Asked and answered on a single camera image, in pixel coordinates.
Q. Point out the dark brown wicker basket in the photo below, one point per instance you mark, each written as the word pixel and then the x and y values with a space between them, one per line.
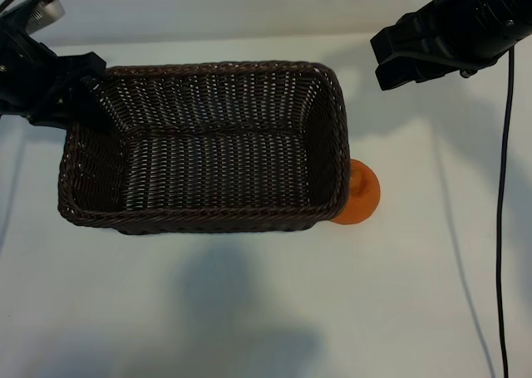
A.
pixel 216 166

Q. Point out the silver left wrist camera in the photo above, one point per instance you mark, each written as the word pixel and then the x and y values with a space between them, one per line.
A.
pixel 45 12

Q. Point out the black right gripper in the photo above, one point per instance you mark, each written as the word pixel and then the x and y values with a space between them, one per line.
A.
pixel 478 29

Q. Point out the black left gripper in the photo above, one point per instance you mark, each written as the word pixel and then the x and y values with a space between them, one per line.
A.
pixel 25 75

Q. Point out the orange fruit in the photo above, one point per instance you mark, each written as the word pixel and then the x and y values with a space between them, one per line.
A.
pixel 365 195

